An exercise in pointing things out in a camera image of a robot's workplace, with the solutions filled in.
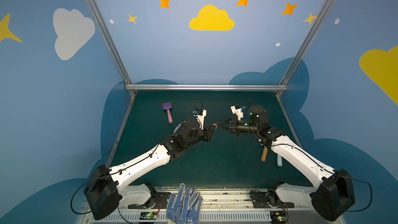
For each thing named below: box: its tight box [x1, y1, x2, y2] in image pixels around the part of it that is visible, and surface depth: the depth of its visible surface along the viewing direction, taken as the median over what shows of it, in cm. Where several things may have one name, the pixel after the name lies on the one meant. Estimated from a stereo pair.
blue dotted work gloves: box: [166, 183, 204, 224], surface depth 73 cm
